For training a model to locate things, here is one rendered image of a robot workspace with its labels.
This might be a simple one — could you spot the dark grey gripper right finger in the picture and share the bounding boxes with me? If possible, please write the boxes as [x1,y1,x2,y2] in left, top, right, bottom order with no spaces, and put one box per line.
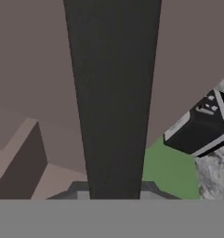
[140,180,182,201]

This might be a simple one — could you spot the black and white small appliance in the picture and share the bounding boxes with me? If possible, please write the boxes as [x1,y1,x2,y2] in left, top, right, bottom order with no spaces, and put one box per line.
[163,88,224,158]

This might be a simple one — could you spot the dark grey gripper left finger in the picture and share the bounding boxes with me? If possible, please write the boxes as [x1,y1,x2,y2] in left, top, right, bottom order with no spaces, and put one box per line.
[46,181,90,201]

